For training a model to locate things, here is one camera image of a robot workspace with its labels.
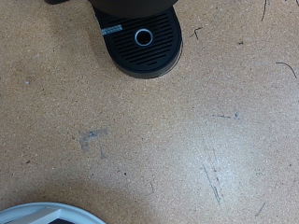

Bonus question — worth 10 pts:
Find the black Keurig drip tray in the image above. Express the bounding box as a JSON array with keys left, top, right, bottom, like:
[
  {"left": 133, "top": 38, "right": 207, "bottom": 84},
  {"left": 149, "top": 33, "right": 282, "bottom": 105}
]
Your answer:
[{"left": 93, "top": 6, "right": 184, "bottom": 79}]

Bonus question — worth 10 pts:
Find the white two-tier turntable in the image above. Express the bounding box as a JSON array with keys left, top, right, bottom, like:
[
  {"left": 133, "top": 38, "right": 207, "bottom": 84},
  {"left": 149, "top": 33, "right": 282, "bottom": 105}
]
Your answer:
[{"left": 0, "top": 202, "right": 107, "bottom": 224}]

